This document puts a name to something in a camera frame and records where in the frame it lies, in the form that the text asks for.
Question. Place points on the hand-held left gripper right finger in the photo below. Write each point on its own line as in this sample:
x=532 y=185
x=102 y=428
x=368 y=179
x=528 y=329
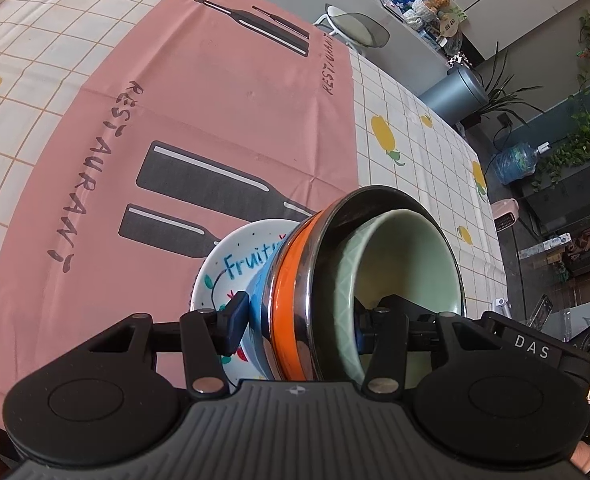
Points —
x=382 y=330

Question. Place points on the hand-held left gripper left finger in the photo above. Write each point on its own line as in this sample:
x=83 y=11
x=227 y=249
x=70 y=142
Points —
x=237 y=320

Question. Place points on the blue steel bowl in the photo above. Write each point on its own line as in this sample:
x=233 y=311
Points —
x=260 y=290

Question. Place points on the orange steel bowl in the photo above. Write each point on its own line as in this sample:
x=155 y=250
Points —
x=290 y=300

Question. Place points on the green ceramic bowl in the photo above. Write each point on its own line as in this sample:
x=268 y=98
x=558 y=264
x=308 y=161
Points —
x=410 y=260

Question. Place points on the white fruit-print plate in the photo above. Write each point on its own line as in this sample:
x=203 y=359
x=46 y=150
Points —
x=240 y=240

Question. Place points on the person's right hand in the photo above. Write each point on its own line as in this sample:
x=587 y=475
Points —
x=585 y=457

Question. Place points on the pink space heater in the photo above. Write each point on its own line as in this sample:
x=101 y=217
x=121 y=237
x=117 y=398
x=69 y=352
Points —
x=506 y=215

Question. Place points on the dark side cabinet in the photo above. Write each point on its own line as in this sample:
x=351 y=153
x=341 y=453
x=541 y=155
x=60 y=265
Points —
x=550 y=200

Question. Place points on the blue water bottle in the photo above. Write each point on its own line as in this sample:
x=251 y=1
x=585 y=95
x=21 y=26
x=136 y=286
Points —
x=517 y=162

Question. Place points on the leafy green houseplant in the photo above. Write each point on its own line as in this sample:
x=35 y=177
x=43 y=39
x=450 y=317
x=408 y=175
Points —
x=580 y=150

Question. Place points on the pink printed placemat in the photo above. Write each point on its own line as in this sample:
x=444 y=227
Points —
x=175 y=85

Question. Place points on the grey trash can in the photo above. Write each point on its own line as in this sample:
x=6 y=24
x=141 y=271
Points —
x=452 y=92

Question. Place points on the long-leaf potted plant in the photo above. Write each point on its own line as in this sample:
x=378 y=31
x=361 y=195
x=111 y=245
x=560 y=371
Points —
x=500 y=90

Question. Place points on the small black white figurine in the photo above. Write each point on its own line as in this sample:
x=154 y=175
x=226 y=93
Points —
x=457 y=60

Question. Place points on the white stool with grey backrest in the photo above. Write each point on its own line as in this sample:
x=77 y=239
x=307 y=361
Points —
x=360 y=27

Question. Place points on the round beige paper fan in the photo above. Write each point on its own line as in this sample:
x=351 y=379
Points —
x=450 y=27

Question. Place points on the white woven basket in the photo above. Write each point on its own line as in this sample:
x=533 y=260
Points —
x=419 y=14

